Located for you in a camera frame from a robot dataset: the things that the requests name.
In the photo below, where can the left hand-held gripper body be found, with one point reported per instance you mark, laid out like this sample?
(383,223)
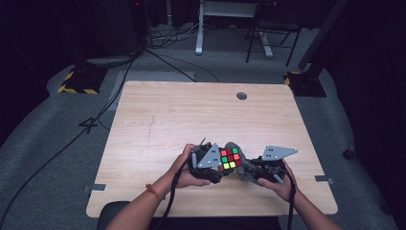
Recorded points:
(207,159)

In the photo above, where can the white desk frame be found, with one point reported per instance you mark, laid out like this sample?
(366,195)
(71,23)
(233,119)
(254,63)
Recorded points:
(199,32)

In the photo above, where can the person's black clothing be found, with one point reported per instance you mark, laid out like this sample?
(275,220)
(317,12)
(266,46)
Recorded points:
(207,223)

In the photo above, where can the black chair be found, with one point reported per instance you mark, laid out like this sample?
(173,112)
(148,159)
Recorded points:
(274,25)

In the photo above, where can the grey fluffy cloth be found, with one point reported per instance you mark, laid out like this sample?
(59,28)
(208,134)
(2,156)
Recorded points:
(245,174)

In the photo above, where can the dark slanted metal pole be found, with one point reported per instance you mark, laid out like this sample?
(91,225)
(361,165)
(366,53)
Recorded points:
(322,32)

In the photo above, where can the person's left hand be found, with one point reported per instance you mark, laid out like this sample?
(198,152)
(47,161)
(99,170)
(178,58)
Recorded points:
(180,172)

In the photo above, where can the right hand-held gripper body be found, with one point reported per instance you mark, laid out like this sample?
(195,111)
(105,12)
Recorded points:
(274,153)

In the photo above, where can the person's right hand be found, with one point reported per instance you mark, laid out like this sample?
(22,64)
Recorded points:
(284,188)

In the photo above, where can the multicoloured puzzle cube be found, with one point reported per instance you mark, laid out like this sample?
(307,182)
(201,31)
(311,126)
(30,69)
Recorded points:
(230,158)

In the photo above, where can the small black caster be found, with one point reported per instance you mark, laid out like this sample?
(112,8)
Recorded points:
(349,153)

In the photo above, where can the grey metal table bracket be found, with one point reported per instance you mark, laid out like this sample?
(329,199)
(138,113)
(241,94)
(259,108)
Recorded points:
(97,187)
(322,179)

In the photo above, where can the black yellow striped stand base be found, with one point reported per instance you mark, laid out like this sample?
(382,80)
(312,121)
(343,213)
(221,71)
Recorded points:
(83,81)
(306,84)

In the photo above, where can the grey round table grommet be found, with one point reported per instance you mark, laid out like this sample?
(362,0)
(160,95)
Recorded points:
(242,96)

